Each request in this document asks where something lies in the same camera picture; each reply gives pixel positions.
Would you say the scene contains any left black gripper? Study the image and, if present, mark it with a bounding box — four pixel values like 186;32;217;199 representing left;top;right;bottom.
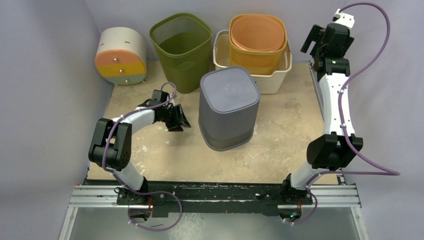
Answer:
161;104;190;132

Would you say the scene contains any grey mesh waste bin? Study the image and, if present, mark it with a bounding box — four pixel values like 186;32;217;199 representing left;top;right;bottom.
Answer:
198;66;261;152

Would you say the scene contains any olive green mesh bin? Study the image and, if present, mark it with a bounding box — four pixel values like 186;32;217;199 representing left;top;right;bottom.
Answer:
149;13;212;94

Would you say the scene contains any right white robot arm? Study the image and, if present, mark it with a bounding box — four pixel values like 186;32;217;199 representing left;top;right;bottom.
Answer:
280;22;364;204

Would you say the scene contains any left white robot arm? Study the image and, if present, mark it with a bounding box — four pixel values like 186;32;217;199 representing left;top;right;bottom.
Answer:
88;89;191;205

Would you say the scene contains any orange inner bin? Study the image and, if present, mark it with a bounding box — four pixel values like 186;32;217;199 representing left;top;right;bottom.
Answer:
229;14;286;52

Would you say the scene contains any yellow mesh bin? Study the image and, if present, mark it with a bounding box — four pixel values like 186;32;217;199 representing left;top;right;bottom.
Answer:
229;14;288;75

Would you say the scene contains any white perforated storage basket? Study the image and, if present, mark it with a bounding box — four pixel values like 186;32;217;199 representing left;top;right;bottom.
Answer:
212;30;293;95

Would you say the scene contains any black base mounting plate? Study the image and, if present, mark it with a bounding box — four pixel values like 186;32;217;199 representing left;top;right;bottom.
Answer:
114;180;313;219

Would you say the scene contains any small round drawer cabinet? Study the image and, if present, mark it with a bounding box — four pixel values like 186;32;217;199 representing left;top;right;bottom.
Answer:
94;27;148;85

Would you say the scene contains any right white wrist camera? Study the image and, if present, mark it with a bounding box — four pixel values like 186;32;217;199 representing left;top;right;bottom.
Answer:
332;8;355;30

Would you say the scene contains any aluminium rail frame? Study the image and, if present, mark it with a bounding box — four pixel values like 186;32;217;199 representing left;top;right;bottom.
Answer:
59;185;369;240

